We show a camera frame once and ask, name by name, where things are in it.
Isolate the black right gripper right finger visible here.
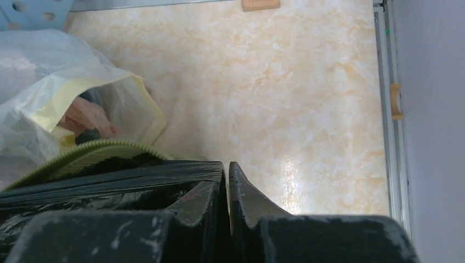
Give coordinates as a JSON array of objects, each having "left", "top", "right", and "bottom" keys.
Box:
[{"left": 229, "top": 162, "right": 419, "bottom": 262}]

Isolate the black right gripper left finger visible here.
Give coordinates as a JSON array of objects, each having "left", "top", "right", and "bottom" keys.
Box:
[{"left": 6, "top": 182, "right": 230, "bottom": 262}]

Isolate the black trash bag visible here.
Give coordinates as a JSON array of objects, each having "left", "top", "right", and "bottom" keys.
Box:
[{"left": 1, "top": 155, "right": 225, "bottom": 262}]

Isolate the green mesh trash bin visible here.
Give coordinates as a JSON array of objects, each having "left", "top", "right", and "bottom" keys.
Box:
[{"left": 3, "top": 139, "right": 204, "bottom": 191}]

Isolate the translucent plastic bag with trash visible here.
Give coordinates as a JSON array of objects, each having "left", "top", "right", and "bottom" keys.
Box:
[{"left": 1, "top": 30, "right": 166, "bottom": 189}]

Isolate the small wooden block back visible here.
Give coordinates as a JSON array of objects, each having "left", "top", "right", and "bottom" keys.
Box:
[{"left": 241, "top": 0, "right": 281, "bottom": 12}]

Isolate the light blue perforated stand plate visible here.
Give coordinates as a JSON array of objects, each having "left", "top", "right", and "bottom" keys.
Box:
[{"left": 1, "top": 0, "right": 73, "bottom": 31}]

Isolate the aluminium side rail right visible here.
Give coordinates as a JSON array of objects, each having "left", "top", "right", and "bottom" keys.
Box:
[{"left": 373, "top": 1, "right": 412, "bottom": 238}]

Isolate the wooden block on side rail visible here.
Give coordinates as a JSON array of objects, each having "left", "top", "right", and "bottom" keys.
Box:
[{"left": 389, "top": 83, "right": 404, "bottom": 121}]

